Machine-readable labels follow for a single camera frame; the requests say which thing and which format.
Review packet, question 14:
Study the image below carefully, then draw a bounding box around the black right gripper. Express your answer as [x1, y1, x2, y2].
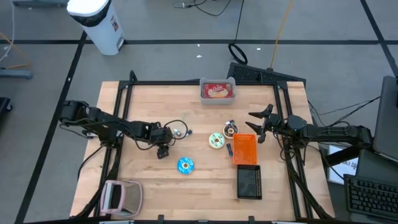
[245, 103, 282, 144]

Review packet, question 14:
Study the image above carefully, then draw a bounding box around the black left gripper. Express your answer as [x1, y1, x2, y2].
[148, 121, 177, 160]

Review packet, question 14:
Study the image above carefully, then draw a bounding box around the blue frosted toy donut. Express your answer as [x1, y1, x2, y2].
[176, 156, 196, 175]

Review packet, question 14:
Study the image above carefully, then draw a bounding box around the chocolate frosted toy donut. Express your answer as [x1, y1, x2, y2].
[221, 123, 239, 140]

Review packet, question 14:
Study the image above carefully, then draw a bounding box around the mint frosted toy donut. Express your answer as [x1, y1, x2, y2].
[208, 131, 226, 149]

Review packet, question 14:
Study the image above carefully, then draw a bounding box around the red Orville popcorn packet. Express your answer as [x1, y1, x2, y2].
[201, 82, 234, 100]

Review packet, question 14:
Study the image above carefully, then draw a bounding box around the orange plastic basket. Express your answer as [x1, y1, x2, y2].
[232, 133, 259, 166]

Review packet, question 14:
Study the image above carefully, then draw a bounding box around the grey plastic bin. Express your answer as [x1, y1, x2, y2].
[199, 77, 237, 106]

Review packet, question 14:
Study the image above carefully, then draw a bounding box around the black perforated panel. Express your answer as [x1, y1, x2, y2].
[226, 61, 307, 85]

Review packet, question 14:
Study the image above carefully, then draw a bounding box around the black plastic basket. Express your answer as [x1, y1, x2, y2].
[236, 164, 263, 200]

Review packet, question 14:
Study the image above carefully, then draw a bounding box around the pink mesh desk organizer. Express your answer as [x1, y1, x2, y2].
[99, 179, 144, 218]

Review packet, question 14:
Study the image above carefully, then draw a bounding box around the white paper sheet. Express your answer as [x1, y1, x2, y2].
[327, 144, 359, 185]

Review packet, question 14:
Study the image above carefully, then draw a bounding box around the grey laptop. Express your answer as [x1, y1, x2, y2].
[356, 75, 398, 181]

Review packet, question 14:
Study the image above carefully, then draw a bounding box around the white trash can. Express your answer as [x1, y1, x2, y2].
[66, 0, 126, 57]

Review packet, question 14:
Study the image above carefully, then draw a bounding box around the black keyboard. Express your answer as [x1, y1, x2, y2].
[343, 173, 398, 222]

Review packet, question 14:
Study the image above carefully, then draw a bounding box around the grey floor bar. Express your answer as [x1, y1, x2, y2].
[0, 68, 33, 80]

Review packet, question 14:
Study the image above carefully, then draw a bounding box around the black caster base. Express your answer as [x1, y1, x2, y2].
[0, 96, 13, 119]

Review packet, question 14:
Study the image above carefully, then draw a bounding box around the grey flat floor base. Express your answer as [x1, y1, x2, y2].
[11, 0, 68, 8]

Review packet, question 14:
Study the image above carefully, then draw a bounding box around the black aluminium table frame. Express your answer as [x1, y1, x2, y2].
[74, 70, 336, 220]

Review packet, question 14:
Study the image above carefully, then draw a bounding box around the black looped cable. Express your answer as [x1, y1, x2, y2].
[228, 0, 249, 65]

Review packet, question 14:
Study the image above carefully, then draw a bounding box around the yellow hanging cable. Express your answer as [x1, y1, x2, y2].
[269, 0, 294, 70]

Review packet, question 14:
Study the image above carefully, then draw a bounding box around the thin black floor cable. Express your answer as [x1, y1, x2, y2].
[173, 0, 233, 17]

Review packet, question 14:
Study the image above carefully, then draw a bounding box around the yellow floor cable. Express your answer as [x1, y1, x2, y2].
[0, 30, 31, 70]

